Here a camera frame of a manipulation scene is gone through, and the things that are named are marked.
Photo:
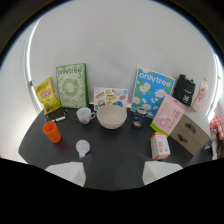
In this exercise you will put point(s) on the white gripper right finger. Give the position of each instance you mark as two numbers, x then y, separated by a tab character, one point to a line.
160	171

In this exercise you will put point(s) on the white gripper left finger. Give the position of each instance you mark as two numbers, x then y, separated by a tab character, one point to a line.
68	171

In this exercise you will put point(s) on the orange plastic cup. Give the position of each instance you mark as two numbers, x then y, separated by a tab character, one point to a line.
52	132

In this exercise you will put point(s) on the white patterned cup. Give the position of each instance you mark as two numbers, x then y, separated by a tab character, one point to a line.
84	115

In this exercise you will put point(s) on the white orange small carton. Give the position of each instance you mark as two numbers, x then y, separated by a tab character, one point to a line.
160	146

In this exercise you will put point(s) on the white light bulb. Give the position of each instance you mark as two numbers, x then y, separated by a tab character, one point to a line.
82	147

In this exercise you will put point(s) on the beige drawer cabinet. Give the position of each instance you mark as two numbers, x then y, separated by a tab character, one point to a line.
189	132

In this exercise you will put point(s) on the pink green flower box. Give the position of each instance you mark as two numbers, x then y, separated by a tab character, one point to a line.
167	116

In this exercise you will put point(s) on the black marker pen set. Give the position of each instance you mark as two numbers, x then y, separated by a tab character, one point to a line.
56	116

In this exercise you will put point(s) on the small dark glass jar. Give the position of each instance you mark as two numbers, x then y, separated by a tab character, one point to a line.
139	118

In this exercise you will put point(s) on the beige bowl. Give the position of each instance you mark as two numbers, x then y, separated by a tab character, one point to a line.
111	116

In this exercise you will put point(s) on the red white cloth item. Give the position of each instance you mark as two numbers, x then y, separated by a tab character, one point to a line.
217	128

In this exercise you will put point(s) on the yellow chips bag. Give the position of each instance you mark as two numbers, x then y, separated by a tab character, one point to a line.
47	96

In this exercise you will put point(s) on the blue onlytree box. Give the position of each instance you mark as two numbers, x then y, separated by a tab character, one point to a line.
150	90

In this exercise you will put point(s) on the black pouch bag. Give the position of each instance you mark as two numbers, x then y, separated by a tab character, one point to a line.
184	90

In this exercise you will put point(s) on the white sticker sheet card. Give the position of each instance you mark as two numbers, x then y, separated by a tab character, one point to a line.
110	97

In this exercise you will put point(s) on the green onlytree box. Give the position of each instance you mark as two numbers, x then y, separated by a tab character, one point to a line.
72	86

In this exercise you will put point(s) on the white orange bottle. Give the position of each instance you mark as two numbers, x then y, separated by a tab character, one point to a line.
200	94

